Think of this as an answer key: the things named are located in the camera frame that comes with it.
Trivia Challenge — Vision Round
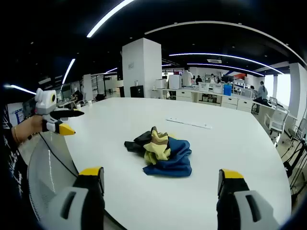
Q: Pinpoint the white office chair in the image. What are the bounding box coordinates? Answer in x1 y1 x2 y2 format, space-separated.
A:
264 104 290 147

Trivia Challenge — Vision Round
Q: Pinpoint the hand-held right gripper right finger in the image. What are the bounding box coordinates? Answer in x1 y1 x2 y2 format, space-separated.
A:
216 169 280 230

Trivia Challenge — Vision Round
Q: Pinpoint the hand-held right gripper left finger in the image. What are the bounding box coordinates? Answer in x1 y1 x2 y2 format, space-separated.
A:
40 166 106 230

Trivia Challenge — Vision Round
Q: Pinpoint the large white appliance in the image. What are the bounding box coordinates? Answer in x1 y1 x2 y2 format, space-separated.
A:
168 74 182 90

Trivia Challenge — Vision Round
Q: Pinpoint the person's black printed shirt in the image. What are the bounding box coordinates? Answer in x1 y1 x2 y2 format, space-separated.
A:
0 103 30 207

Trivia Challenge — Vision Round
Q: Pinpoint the black pole stand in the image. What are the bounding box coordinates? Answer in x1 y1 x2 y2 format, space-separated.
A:
283 138 307 192

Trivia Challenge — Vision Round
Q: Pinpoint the person's left hand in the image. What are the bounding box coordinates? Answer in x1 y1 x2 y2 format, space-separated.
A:
20 114 45 141

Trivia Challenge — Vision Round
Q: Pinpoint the black cabinet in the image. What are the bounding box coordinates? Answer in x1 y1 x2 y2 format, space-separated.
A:
130 85 145 98

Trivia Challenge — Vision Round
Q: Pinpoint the long curved ceiling light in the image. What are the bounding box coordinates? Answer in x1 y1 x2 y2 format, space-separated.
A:
169 52 284 75

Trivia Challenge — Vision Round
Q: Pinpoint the gold wrist bracelet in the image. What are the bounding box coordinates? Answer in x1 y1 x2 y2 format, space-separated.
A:
13 126 22 144

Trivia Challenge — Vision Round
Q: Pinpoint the short curved ceiling light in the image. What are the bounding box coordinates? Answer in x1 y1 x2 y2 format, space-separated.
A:
187 63 265 77

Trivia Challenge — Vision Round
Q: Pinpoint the white square pillar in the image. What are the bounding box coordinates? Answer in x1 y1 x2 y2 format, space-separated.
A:
289 62 307 120
122 37 163 98

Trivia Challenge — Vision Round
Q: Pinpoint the yellow blue grey garment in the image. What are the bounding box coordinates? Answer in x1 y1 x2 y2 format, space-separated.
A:
124 126 193 178

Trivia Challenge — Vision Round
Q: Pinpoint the white counter cabinet row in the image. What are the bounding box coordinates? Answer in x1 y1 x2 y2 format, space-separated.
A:
152 87 254 113

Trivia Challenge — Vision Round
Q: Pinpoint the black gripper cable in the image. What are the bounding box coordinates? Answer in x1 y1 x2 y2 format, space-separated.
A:
39 132 79 178

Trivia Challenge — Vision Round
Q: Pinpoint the straight ceiling light strip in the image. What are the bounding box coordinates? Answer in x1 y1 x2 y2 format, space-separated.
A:
61 58 76 85
3 83 37 95
86 0 135 38

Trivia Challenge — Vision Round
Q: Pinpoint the white template strip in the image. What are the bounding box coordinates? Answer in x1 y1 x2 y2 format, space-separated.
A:
165 116 213 130

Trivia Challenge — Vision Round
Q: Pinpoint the grey mesh office chair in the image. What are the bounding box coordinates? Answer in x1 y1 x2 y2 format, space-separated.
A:
27 131 80 225

